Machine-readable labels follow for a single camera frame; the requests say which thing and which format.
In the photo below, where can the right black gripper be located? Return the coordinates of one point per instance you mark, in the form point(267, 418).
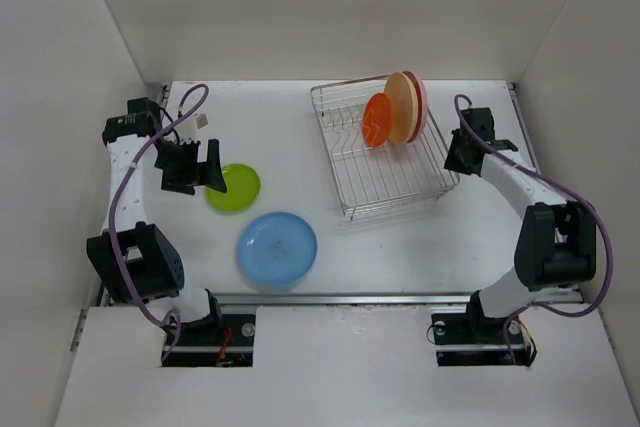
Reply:
point(451, 162)

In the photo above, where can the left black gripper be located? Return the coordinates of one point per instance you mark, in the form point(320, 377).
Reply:
point(197, 173)

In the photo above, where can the green plate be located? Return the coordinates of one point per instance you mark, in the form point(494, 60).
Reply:
point(243, 187)

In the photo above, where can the blue plate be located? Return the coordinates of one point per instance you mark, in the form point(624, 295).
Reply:
point(276, 250)

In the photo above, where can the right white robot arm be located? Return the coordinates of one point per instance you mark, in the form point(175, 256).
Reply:
point(556, 244)

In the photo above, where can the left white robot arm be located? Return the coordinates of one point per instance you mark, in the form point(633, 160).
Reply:
point(136, 263)

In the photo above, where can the pink plate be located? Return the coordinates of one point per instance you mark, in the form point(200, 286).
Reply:
point(421, 94)

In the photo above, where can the tan beige plate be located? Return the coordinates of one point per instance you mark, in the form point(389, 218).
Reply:
point(402, 94)

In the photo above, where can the orange plate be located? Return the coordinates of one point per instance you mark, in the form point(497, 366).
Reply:
point(378, 118)

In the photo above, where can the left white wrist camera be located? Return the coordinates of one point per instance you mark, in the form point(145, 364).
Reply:
point(188, 129)

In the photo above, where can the metal wire dish rack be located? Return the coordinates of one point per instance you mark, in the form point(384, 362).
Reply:
point(371, 180)

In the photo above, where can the aluminium table rail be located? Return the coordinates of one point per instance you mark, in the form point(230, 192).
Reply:
point(461, 242)

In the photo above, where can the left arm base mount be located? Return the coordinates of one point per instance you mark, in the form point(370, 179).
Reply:
point(210, 346)

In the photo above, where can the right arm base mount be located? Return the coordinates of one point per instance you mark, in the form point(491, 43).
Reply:
point(458, 345)

